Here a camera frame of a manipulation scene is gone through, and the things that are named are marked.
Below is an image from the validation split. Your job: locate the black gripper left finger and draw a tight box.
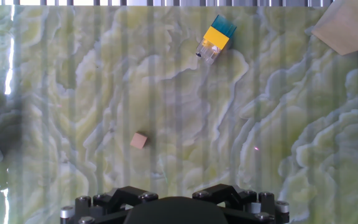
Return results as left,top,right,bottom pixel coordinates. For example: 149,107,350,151
60,185,160,224

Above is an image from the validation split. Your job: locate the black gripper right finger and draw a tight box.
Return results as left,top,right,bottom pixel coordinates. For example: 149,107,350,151
192,183,291,224

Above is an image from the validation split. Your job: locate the small wooden cube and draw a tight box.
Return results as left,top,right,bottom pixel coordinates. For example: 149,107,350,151
130,132,148,150

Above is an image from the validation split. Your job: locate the green marble pattern mat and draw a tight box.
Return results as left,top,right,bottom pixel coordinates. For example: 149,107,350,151
0,4,358,224

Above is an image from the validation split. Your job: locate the yellow teal clear toy brick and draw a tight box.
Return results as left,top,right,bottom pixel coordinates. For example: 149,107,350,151
196,14,237,65

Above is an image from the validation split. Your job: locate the large wooden block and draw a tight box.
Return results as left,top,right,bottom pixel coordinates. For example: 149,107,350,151
311,0,358,56

